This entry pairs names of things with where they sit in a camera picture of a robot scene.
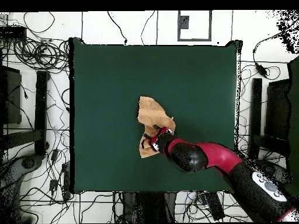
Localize tan terry towel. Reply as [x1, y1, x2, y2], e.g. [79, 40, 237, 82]
[136, 96, 176, 159]

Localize black flat panel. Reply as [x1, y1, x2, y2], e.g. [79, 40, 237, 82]
[265, 78, 291, 141]

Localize dark green table cloth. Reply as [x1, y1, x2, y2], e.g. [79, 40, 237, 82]
[68, 37, 242, 194]

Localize black power strip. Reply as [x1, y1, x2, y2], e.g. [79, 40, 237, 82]
[62, 163, 74, 201]
[205, 191, 225, 221]

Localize black upright bar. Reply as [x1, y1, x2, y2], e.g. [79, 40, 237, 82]
[248, 78, 263, 160]
[34, 69, 50, 156]

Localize black horizontal beam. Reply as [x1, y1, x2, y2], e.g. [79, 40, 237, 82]
[2, 129, 44, 150]
[251, 134, 290, 156]

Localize small dark grey square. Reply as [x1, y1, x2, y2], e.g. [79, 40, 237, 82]
[178, 15, 189, 30]

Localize dark grey stand base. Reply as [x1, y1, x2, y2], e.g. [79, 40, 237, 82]
[253, 158, 293, 185]
[0, 155, 44, 190]

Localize dark green cloth cover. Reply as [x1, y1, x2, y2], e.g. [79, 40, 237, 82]
[283, 55, 299, 198]

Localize black square cabinet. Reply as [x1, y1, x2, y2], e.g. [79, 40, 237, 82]
[0, 65, 22, 125]

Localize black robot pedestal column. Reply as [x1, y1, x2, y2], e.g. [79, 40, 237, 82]
[121, 192, 178, 223]

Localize black cable with plug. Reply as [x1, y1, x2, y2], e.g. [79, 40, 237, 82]
[107, 10, 128, 45]

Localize grey square frame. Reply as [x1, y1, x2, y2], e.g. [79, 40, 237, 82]
[177, 10, 213, 42]

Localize black cable with adapter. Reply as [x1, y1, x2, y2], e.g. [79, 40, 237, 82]
[252, 32, 284, 79]

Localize coiled black cables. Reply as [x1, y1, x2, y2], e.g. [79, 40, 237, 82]
[12, 38, 70, 72]

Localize black switch box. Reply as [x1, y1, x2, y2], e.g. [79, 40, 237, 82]
[0, 25, 27, 40]

